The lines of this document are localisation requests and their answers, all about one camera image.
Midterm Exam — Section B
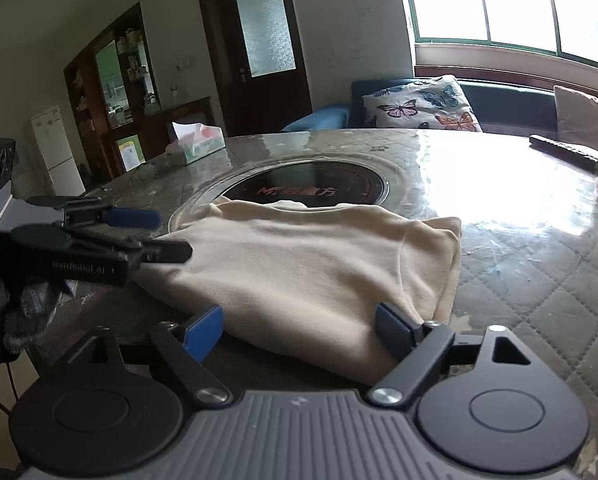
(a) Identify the butterfly print pillow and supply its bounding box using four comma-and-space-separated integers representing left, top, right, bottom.
362, 75, 482, 133

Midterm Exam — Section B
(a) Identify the black remote control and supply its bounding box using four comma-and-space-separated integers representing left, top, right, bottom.
529, 134, 598, 171

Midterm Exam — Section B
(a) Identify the dark wooden sideboard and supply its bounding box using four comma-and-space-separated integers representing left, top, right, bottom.
106, 96, 216, 176

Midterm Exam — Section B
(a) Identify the dark wooden glass door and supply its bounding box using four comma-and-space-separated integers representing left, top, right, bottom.
194, 0, 313, 137

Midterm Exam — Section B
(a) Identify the beige garment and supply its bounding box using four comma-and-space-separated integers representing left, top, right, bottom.
138, 195, 463, 387

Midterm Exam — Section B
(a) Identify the white refrigerator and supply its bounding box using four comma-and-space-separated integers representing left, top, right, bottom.
30, 106, 86, 197

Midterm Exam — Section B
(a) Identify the green framed window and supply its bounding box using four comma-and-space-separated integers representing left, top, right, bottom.
394, 0, 598, 73

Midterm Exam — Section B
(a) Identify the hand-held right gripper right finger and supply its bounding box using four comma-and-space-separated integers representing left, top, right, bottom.
369, 302, 550, 407

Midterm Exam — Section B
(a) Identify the light blue cushion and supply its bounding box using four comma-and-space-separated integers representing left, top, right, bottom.
280, 105, 351, 134

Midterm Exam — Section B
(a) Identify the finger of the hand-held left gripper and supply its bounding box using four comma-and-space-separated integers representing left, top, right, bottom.
26, 195, 161, 231
9, 224, 194, 266

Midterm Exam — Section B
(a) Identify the dark teal sofa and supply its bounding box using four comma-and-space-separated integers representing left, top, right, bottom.
350, 77, 560, 136

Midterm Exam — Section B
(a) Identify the plain beige pillow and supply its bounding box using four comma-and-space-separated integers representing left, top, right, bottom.
554, 85, 598, 163

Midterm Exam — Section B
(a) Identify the white tissue pack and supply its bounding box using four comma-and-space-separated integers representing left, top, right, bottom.
165, 121, 226, 166

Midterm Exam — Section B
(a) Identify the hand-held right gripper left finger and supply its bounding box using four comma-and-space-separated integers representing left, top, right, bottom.
54, 305, 232, 410

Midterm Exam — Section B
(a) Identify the person's left hand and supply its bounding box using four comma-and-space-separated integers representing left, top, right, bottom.
4, 280, 67, 356

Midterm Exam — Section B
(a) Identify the dark wooden shelf cabinet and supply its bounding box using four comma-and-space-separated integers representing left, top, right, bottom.
63, 2, 162, 181

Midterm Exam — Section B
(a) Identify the round black induction cooker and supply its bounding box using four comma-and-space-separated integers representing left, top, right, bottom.
168, 156, 405, 233

